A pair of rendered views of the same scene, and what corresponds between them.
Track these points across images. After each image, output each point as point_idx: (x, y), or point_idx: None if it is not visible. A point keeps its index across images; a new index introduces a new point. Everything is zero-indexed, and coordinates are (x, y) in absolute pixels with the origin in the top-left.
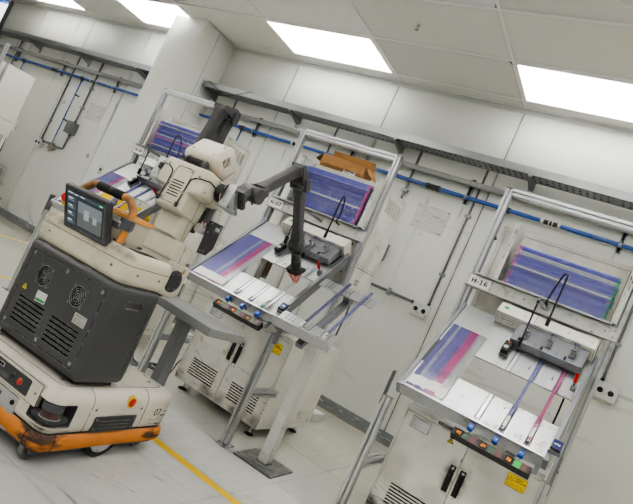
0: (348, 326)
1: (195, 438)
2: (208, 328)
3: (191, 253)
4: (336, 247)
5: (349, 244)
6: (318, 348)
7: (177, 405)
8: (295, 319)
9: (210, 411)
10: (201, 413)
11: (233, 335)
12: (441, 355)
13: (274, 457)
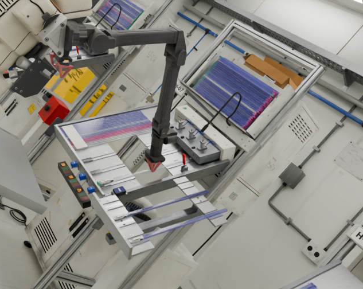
0: (215, 241)
1: None
2: None
3: (6, 89)
4: (216, 148)
5: (231, 149)
6: None
7: None
8: (118, 208)
9: (35, 277)
10: (20, 276)
11: (30, 200)
12: None
13: None
